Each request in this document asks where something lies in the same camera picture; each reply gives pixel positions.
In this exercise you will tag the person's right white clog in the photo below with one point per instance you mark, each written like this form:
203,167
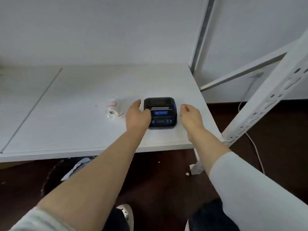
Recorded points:
187,226

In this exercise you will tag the person's left hand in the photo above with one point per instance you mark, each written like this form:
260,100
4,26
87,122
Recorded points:
137,117

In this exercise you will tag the person's left leg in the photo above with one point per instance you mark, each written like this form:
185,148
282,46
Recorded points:
115,221

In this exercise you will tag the person's leg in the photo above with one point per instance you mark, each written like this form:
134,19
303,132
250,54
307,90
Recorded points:
115,221
207,216

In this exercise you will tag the black portable printer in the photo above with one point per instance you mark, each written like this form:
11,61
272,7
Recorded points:
161,102

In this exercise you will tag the person's right forearm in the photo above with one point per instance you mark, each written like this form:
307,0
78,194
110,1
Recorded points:
240,190

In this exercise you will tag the clear plastic zip bag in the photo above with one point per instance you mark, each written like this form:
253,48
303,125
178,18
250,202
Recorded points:
124,105

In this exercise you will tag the person's white clog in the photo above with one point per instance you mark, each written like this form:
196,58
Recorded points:
126,211
187,226

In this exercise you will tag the grey plastic mailer bag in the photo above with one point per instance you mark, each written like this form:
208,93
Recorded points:
77,165

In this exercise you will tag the person's right leg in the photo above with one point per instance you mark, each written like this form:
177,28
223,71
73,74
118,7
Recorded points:
207,216

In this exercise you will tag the person's right hand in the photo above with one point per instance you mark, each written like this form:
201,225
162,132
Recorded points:
192,120

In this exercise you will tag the person's left forearm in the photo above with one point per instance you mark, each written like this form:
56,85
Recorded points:
91,185

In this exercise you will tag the trash bin with black liner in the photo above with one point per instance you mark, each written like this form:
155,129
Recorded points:
51,175

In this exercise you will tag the white metal shelf frame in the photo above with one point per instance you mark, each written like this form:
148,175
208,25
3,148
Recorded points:
264,101

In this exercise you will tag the person's left white clog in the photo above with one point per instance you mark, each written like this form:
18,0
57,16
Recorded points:
126,211

